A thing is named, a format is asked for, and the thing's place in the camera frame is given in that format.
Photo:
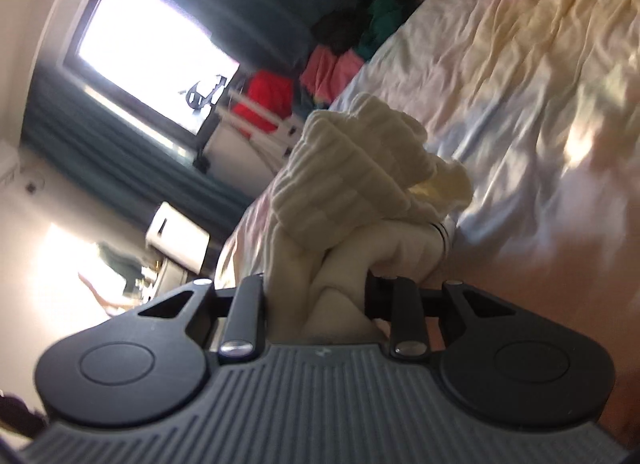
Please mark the white dresser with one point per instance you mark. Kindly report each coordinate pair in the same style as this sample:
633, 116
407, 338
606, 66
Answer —
170, 274

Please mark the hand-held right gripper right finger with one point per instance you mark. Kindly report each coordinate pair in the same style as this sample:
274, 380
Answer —
407, 314

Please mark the white box appliance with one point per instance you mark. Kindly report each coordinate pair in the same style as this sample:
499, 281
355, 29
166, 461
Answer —
175, 234

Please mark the window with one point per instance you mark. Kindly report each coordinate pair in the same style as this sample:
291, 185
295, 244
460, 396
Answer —
140, 29

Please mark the blue cloth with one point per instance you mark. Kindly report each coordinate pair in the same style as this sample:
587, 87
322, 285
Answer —
312, 102

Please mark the black cloth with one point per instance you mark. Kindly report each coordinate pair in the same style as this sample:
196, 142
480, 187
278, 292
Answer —
340, 29

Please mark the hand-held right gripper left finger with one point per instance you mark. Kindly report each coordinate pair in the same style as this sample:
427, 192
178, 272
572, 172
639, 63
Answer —
245, 314

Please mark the pink cloth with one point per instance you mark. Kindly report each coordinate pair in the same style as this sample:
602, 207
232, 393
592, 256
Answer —
325, 69

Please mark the cream zip sweatshirt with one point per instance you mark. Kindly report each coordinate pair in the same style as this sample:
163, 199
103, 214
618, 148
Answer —
350, 169

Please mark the bed with pastel sheet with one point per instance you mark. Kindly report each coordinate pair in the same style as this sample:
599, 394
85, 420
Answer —
525, 69

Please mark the red cloth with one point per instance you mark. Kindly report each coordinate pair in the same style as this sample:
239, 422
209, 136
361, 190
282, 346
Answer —
265, 89

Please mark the green cloth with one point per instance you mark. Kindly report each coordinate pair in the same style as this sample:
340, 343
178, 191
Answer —
385, 12

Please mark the white drying rack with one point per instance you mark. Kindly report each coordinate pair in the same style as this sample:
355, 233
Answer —
200, 92

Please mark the wall socket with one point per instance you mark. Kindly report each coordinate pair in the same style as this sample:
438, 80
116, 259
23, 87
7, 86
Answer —
33, 187

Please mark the white wavy frame mirror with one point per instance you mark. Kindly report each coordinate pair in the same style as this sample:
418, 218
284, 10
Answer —
120, 259

